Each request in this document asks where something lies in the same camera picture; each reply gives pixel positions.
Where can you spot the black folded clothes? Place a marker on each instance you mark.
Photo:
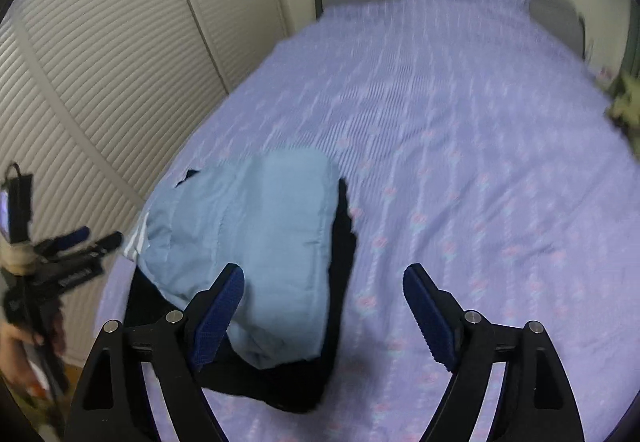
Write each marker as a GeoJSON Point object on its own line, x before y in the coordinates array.
{"type": "Point", "coordinates": [341, 282]}

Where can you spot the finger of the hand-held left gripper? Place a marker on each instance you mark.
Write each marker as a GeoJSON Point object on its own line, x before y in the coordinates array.
{"type": "Point", "coordinates": [72, 238]}
{"type": "Point", "coordinates": [107, 242]}

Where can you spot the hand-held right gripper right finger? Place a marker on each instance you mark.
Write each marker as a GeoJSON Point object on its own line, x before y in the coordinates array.
{"type": "Point", "coordinates": [431, 317]}

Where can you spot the green fleece jacket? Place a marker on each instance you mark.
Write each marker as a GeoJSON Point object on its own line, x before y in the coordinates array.
{"type": "Point", "coordinates": [625, 97]}

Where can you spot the light blue padded pants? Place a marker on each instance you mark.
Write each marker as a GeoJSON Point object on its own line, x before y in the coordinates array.
{"type": "Point", "coordinates": [260, 232]}

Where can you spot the white louvered wardrobe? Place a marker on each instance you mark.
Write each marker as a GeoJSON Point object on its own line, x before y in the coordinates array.
{"type": "Point", "coordinates": [110, 47]}

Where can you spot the person's left hand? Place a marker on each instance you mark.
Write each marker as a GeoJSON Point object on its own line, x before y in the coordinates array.
{"type": "Point", "coordinates": [12, 357]}

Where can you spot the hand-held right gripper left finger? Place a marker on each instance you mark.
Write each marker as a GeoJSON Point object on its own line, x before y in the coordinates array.
{"type": "Point", "coordinates": [218, 317]}

